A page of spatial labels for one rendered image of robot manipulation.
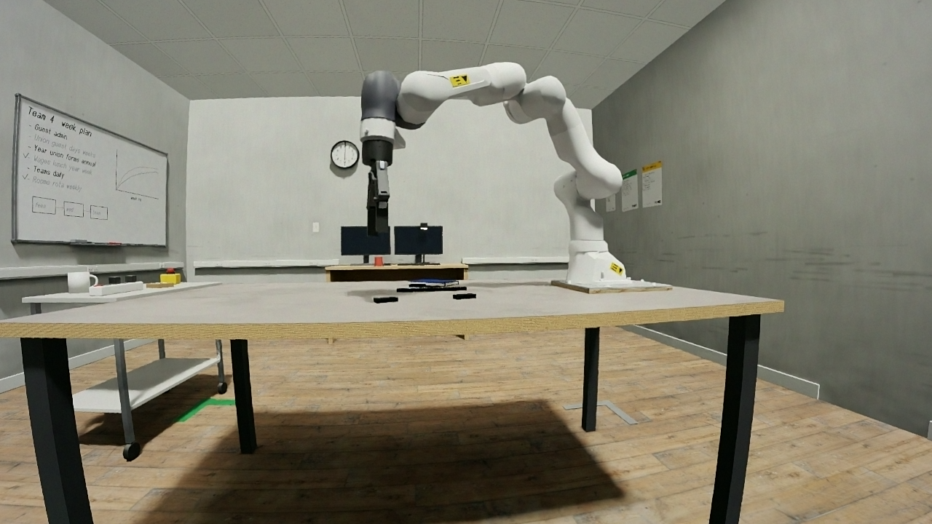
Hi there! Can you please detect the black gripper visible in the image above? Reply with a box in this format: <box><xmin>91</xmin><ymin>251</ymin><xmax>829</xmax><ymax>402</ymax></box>
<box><xmin>362</xmin><ymin>139</ymin><xmax>392</xmax><ymax>236</ymax></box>

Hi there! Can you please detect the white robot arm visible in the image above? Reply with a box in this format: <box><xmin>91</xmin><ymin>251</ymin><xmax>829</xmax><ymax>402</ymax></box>
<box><xmin>360</xmin><ymin>63</ymin><xmax>633</xmax><ymax>285</ymax></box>

